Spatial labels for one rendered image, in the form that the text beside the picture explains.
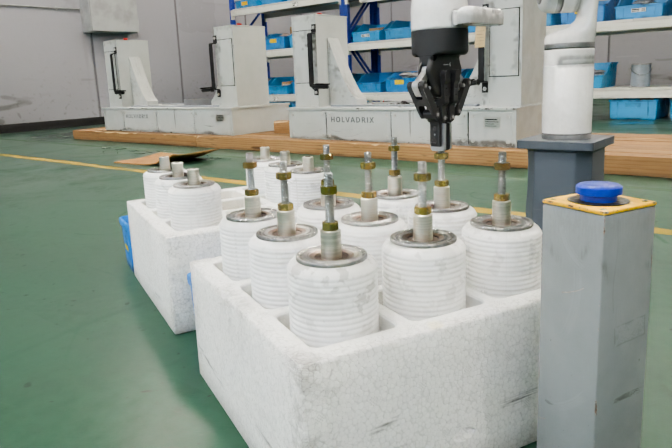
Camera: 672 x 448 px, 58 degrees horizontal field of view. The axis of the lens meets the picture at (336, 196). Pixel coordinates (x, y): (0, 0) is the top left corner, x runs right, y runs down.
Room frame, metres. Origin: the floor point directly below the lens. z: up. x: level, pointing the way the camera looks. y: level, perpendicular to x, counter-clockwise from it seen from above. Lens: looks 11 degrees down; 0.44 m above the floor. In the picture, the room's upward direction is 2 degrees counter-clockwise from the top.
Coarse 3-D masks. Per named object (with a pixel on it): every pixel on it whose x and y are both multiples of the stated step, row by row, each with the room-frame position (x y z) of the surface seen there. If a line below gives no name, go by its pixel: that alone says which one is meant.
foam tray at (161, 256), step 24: (240, 192) 1.39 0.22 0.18; (144, 216) 1.17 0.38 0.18; (144, 240) 1.18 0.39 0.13; (168, 240) 1.00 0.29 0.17; (192, 240) 1.02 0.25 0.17; (216, 240) 1.04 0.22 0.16; (144, 264) 1.21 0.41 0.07; (168, 264) 1.00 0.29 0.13; (144, 288) 1.24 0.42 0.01; (168, 288) 1.01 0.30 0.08; (168, 312) 1.03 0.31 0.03; (192, 312) 1.01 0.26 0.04
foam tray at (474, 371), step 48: (192, 288) 0.85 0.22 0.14; (240, 288) 0.72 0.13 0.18; (240, 336) 0.65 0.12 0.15; (288, 336) 0.57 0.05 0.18; (384, 336) 0.56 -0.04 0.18; (432, 336) 0.57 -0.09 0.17; (480, 336) 0.60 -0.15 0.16; (528, 336) 0.64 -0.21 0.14; (240, 384) 0.67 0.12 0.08; (288, 384) 0.53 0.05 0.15; (336, 384) 0.52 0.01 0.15; (384, 384) 0.55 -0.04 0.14; (432, 384) 0.57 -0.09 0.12; (480, 384) 0.60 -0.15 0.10; (528, 384) 0.64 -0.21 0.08; (240, 432) 0.68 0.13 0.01; (288, 432) 0.54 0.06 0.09; (336, 432) 0.52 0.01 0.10; (384, 432) 0.55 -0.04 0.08; (432, 432) 0.57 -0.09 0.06; (480, 432) 0.60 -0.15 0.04; (528, 432) 0.64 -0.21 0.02
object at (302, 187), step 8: (296, 176) 1.17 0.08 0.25; (304, 176) 1.17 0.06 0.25; (312, 176) 1.17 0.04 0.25; (320, 176) 1.17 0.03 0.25; (288, 184) 1.18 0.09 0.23; (296, 184) 1.17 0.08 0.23; (304, 184) 1.16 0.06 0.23; (312, 184) 1.16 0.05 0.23; (320, 184) 1.17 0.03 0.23; (296, 192) 1.17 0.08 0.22; (304, 192) 1.16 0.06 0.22; (312, 192) 1.16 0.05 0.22; (320, 192) 1.17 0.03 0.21; (296, 200) 1.17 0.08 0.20; (304, 200) 1.16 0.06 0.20; (296, 208) 1.17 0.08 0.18
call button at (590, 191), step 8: (576, 184) 0.56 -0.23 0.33; (584, 184) 0.55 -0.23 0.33; (592, 184) 0.54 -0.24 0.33; (600, 184) 0.54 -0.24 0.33; (608, 184) 0.54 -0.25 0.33; (616, 184) 0.54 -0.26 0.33; (576, 192) 0.55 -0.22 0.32; (584, 192) 0.54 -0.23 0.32; (592, 192) 0.53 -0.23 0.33; (600, 192) 0.53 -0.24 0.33; (608, 192) 0.53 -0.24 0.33; (616, 192) 0.53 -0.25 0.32; (584, 200) 0.54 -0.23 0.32; (592, 200) 0.53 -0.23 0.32; (600, 200) 0.53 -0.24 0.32; (608, 200) 0.53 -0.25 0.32; (616, 200) 0.53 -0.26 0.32
